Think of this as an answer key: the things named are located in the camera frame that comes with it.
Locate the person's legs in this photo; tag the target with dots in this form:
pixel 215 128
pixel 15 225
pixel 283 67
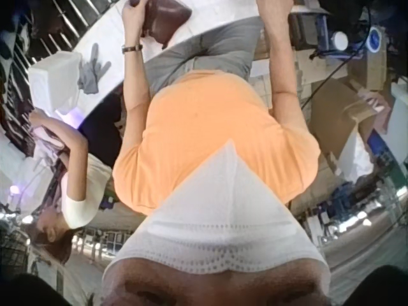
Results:
pixel 220 44

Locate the white tape roll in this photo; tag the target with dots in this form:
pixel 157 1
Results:
pixel 339 40

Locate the person's left hand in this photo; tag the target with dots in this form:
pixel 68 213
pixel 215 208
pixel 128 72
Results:
pixel 135 27

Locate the blue round lid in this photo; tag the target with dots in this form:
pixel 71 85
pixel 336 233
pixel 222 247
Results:
pixel 376 39

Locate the white plastic machine housing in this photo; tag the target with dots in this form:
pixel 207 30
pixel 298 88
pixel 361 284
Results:
pixel 55 79

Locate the black box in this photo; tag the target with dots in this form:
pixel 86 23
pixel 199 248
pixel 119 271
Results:
pixel 303 32

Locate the brown leather piece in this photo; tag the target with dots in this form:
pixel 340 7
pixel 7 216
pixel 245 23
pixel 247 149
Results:
pixel 167 19

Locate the brown cardboard box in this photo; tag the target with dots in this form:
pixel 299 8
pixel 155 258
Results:
pixel 344 118

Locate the grey work glove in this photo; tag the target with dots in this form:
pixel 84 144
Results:
pixel 94 71

